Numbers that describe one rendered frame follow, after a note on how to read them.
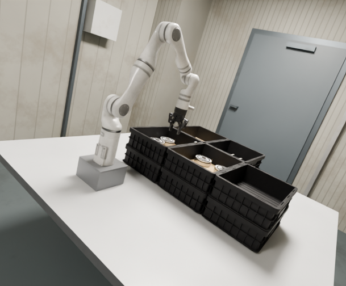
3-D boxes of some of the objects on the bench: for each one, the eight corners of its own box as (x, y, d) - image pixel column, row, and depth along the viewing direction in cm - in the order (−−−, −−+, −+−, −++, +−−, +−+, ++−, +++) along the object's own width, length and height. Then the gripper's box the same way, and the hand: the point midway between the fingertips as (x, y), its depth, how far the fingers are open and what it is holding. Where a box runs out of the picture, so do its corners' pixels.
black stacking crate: (256, 256, 99) (267, 233, 96) (198, 216, 115) (206, 194, 112) (280, 224, 131) (290, 206, 128) (232, 196, 147) (239, 179, 144)
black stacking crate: (154, 185, 132) (160, 165, 128) (120, 161, 148) (124, 143, 144) (193, 173, 163) (199, 157, 160) (162, 154, 179) (166, 139, 176)
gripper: (168, 102, 143) (161, 127, 148) (188, 110, 135) (179, 137, 139) (175, 103, 149) (169, 127, 153) (195, 111, 141) (187, 137, 145)
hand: (174, 130), depth 146 cm, fingers open, 5 cm apart
